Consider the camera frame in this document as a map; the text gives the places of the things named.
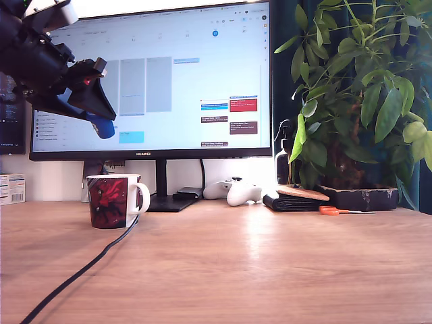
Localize red floral coffee mug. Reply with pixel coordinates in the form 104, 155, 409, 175
86, 173, 152, 230

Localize black leather wallet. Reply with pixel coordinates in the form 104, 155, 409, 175
262, 194, 325, 213

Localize black monitor cable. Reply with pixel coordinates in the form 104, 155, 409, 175
200, 159, 207, 200

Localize white game controller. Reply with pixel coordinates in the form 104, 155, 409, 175
202, 177, 263, 207

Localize black cable on table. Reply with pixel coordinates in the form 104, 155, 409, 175
18, 214, 141, 324

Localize blue coffee capsule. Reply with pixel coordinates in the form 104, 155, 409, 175
57, 96, 116, 140

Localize orange handled scissors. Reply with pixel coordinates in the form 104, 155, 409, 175
318, 205, 376, 217

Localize black Huawei computer monitor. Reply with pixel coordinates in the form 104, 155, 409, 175
29, 0, 273, 213

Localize white medicine box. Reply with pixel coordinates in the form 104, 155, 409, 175
0, 173, 27, 207

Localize dark spray bottle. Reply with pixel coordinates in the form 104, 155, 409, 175
275, 119, 303, 186

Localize white gripper camera box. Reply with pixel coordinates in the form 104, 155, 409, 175
20, 0, 79, 38

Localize small black hub box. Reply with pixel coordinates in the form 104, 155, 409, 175
172, 187, 204, 200

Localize black rectangular planter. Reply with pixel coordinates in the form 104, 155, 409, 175
317, 184, 400, 212

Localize green leafy houseplant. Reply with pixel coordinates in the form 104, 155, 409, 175
273, 0, 432, 210

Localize round cork coaster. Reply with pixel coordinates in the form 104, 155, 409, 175
276, 185, 330, 203

